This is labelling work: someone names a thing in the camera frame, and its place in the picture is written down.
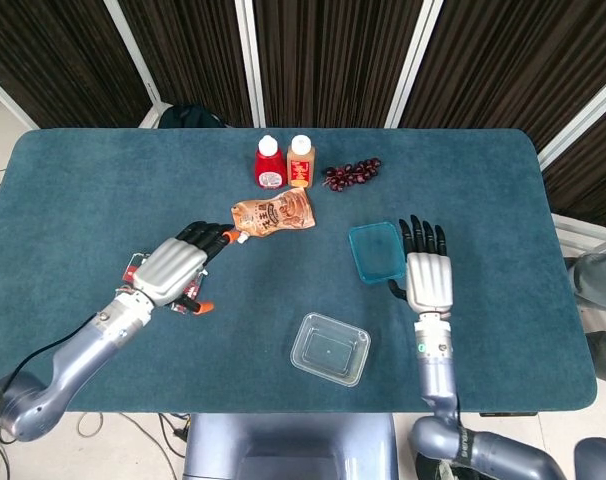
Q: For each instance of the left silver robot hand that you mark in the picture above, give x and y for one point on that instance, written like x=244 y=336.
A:
x=170 y=272

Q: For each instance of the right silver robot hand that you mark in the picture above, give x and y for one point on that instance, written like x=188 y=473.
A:
x=430 y=280

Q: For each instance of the blue container lid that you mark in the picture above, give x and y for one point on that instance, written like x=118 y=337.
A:
x=375 y=250

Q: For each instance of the clear container with blue lid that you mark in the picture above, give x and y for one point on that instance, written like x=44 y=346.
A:
x=328 y=352

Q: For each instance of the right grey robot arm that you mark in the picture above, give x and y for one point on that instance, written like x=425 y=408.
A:
x=435 y=370

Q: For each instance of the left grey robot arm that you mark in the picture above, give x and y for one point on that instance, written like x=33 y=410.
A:
x=83 y=350

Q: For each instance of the dark printed snack packet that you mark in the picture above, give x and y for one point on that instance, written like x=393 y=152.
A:
x=132 y=270

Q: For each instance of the teal table cloth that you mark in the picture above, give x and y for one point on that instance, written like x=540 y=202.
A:
x=433 y=175

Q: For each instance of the orange spouted sauce pouch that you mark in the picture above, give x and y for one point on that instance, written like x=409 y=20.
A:
x=278 y=215

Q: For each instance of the dark red grape bunch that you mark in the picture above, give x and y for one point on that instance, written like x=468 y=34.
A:
x=353 y=172

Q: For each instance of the red ketchup bottle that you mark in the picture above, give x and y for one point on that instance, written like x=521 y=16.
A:
x=269 y=170

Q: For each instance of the black bag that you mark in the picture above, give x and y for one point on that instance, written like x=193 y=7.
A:
x=188 y=117

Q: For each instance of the orange juice bottle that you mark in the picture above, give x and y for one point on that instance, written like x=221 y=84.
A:
x=299 y=170

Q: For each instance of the black waste bin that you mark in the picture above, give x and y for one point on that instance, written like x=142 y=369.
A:
x=433 y=468

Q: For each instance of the grey robot torso base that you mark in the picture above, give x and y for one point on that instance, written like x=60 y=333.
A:
x=283 y=445

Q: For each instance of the brown white-framed partition screen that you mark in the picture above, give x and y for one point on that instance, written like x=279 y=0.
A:
x=333 y=60

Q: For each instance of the aluminium frame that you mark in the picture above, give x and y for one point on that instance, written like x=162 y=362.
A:
x=583 y=232

